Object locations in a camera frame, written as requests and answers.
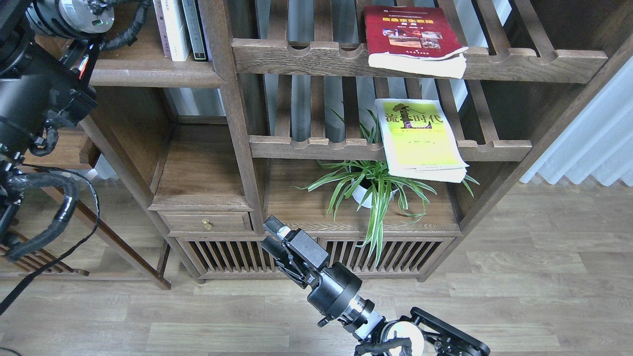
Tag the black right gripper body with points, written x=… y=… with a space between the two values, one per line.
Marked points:
x=334 y=288

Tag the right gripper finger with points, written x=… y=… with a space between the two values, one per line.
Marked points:
x=278 y=229
x=275 y=249

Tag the yellow green book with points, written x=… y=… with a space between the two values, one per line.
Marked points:
x=418 y=140

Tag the maroon book white characters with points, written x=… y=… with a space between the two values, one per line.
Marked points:
x=162 y=28

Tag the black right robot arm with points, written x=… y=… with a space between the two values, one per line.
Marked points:
x=407 y=336

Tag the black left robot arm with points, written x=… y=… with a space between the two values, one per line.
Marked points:
x=48 y=51

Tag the red book on top shelf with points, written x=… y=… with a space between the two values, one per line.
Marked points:
x=415 y=40

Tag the brass drawer knob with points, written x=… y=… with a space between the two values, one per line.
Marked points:
x=207 y=225

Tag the white plant pot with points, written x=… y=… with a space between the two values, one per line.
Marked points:
x=364 y=197

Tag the green spider plant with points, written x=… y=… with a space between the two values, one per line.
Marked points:
x=341 y=174

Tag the dark wooden bookshelf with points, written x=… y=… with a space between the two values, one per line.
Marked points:
x=227 y=140

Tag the white upright book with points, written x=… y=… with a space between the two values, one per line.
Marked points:
x=176 y=29

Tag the dark green upright book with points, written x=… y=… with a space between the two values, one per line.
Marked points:
x=195 y=30

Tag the white curtain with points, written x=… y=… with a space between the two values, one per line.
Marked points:
x=598 y=143

